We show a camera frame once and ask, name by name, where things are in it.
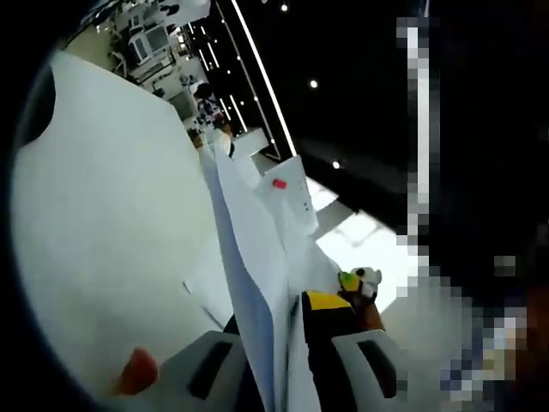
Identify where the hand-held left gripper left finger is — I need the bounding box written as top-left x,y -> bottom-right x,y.
156,312 -> 258,412

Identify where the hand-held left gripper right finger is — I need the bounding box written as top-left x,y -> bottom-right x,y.
299,289 -> 408,412

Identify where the white printing paper sheet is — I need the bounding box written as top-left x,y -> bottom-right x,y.
182,274 -> 241,331

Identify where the stack of white printing papers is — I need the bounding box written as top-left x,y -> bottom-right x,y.
199,137 -> 344,412

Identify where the person's right hand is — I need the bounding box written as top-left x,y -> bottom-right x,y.
360,300 -> 386,332

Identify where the person's left hand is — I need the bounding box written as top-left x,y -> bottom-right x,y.
111,346 -> 160,398

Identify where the whiteboard on stand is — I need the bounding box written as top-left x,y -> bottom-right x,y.
256,155 -> 319,236

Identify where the curved ceiling light strip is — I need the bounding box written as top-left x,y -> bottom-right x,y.
230,0 -> 299,158

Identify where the black chair back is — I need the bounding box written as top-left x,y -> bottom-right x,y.
24,70 -> 57,146

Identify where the row of white workstations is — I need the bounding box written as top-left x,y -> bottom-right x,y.
109,10 -> 181,87

